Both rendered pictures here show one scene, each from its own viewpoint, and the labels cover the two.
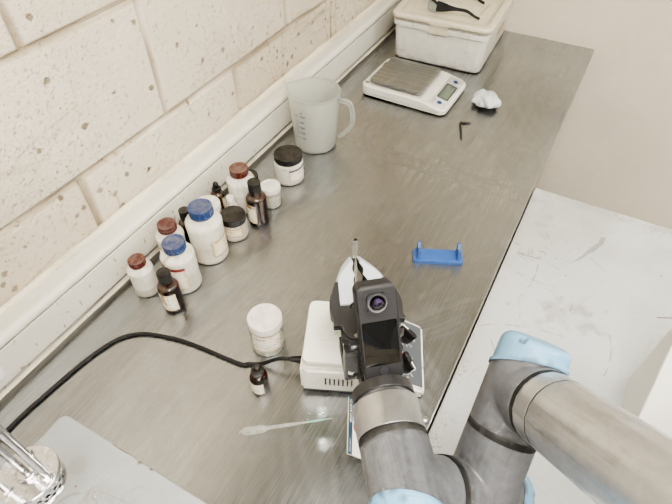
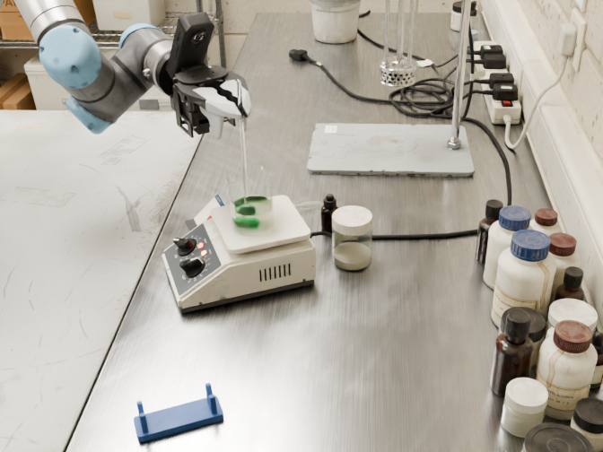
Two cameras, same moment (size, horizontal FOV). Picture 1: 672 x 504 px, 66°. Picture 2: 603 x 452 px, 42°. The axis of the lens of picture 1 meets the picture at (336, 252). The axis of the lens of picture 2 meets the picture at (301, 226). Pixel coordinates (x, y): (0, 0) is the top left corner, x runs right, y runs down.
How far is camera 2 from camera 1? 142 cm
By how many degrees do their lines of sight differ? 98
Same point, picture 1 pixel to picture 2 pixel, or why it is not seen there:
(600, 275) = not seen: outside the picture
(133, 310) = not seen: hidden behind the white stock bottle
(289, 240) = (430, 371)
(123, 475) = (388, 163)
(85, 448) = (432, 164)
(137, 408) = (424, 194)
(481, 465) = not seen: hidden behind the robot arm
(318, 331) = (284, 213)
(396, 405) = (164, 45)
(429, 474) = (136, 37)
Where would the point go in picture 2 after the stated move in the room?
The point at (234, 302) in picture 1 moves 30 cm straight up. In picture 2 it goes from (425, 280) to (440, 84)
